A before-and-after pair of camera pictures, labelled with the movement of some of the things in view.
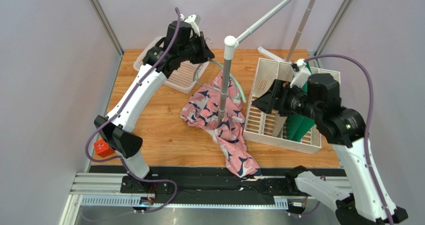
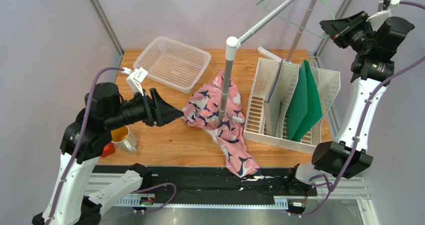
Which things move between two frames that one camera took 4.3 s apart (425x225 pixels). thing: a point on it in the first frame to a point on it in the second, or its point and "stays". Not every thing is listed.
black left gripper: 205,53 to 157,111
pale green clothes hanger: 209,60 to 265,2
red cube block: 102,148 stays
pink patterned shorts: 201,110 stays
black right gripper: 277,95 to 342,32
